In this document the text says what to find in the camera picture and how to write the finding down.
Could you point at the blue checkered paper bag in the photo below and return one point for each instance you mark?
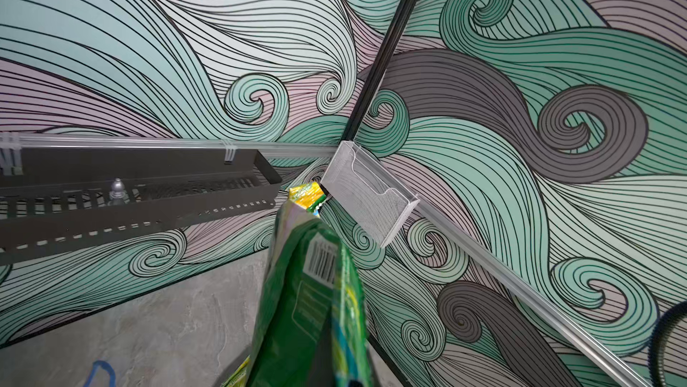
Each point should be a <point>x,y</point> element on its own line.
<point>102,369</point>

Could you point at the clear plastic wall holder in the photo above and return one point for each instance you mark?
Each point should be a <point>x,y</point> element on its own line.
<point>371,195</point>

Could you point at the black wall tray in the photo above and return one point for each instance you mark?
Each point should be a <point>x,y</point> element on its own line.
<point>63,199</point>

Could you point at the grey horizontal wall rail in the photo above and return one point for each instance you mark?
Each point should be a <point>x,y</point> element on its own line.
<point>268,149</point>

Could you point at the grey right wall rail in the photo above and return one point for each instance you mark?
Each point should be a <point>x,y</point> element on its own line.
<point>601,356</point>

